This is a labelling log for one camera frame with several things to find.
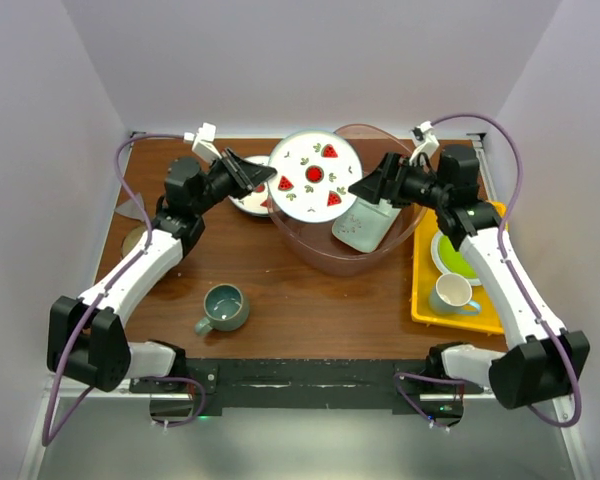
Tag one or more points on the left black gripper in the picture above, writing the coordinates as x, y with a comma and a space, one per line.
250, 175

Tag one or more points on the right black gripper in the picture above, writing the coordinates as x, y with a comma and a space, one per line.
375, 185

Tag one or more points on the watermelon plate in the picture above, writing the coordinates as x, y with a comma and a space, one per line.
314, 170
257, 199

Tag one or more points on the mint green divided tray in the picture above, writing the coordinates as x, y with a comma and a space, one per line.
364, 225

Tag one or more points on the pink translucent plastic bin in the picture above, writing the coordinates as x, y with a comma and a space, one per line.
315, 244

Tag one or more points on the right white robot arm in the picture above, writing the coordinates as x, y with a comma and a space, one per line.
544, 359

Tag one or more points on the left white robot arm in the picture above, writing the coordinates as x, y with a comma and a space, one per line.
86, 336

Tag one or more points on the blue floral plate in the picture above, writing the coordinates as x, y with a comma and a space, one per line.
259, 212

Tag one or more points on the yellow plastic tray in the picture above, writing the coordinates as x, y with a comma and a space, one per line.
426, 271

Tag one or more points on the green plate white rim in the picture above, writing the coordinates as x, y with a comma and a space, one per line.
447, 260

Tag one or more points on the grey triangular scraper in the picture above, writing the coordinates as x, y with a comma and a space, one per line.
132, 208

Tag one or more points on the cream patterned bowl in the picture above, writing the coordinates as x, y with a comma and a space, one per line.
131, 239

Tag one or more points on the teal ceramic mug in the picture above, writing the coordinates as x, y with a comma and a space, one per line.
226, 308

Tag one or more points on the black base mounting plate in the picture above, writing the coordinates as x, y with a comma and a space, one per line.
304, 384

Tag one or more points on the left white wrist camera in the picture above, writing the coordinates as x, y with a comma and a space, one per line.
202, 142

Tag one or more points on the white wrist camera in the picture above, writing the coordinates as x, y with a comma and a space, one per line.
202, 142
426, 144

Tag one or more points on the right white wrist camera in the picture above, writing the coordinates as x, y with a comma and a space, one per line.
426, 144

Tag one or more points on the white mug blue handle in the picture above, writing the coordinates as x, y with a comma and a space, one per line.
453, 294

